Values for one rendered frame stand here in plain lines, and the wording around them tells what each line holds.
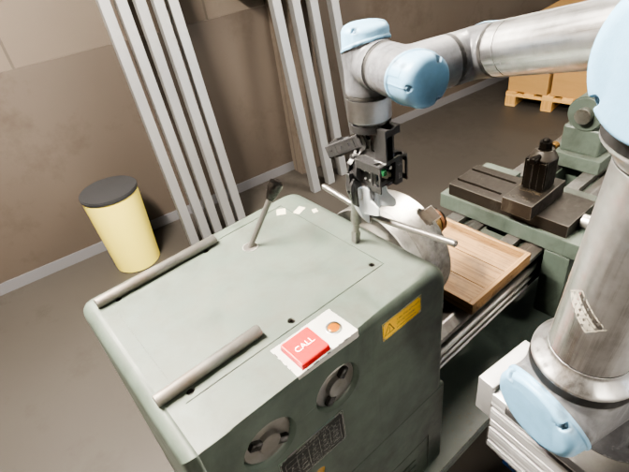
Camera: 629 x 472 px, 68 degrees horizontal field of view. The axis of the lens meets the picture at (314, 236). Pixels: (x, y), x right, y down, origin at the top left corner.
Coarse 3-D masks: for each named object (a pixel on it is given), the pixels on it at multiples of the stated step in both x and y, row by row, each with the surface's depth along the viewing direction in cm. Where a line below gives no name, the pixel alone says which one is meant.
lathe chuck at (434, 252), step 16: (400, 192) 118; (384, 208) 113; (400, 208) 113; (416, 208) 113; (416, 224) 111; (432, 224) 113; (416, 240) 109; (432, 240) 111; (432, 256) 111; (448, 256) 114; (448, 272) 117
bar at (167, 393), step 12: (240, 336) 79; (252, 336) 80; (228, 348) 78; (240, 348) 79; (204, 360) 76; (216, 360) 76; (192, 372) 75; (204, 372) 75; (168, 384) 73; (180, 384) 73; (192, 384) 75; (156, 396) 72; (168, 396) 72
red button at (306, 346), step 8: (304, 328) 81; (296, 336) 79; (304, 336) 79; (312, 336) 79; (288, 344) 78; (296, 344) 78; (304, 344) 78; (312, 344) 77; (320, 344) 77; (328, 344) 77; (288, 352) 77; (296, 352) 76; (304, 352) 76; (312, 352) 76; (320, 352) 76; (296, 360) 75; (304, 360) 75; (312, 360) 75; (304, 368) 75
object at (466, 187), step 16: (464, 176) 171; (480, 176) 170; (496, 176) 169; (512, 176) 167; (448, 192) 171; (464, 192) 165; (480, 192) 162; (496, 192) 161; (496, 208) 158; (560, 208) 148; (576, 208) 147; (592, 208) 149; (528, 224) 151; (544, 224) 146; (560, 224) 142; (576, 224) 144
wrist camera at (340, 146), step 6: (336, 138) 90; (342, 138) 89; (348, 138) 83; (354, 138) 82; (330, 144) 88; (336, 144) 87; (342, 144) 85; (348, 144) 84; (354, 144) 83; (360, 144) 82; (330, 150) 89; (336, 150) 88; (342, 150) 86; (348, 150) 85; (330, 156) 90; (336, 156) 90
